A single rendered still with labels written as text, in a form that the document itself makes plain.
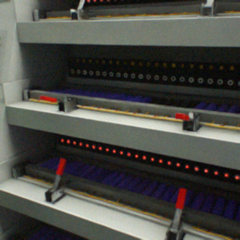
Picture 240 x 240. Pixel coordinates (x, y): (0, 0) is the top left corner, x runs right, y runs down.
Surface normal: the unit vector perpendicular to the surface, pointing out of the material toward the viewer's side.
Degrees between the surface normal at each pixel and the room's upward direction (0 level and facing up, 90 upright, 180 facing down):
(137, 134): 109
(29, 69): 90
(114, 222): 19
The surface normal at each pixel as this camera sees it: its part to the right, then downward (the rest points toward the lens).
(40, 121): -0.48, 0.29
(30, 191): -0.01, -0.95
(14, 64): 0.88, 0.15
